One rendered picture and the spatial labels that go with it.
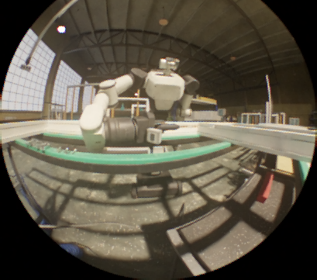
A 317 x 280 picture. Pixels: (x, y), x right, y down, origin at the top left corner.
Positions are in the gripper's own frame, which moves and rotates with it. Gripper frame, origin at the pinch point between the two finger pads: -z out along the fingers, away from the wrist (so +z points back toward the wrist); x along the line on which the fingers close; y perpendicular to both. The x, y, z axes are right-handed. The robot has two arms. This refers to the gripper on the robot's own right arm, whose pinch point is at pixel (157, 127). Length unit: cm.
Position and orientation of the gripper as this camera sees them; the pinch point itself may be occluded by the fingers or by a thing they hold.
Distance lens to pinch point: 36.2
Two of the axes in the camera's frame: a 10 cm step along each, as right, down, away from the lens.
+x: 0.7, -9.8, -2.1
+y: -5.7, -2.1, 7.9
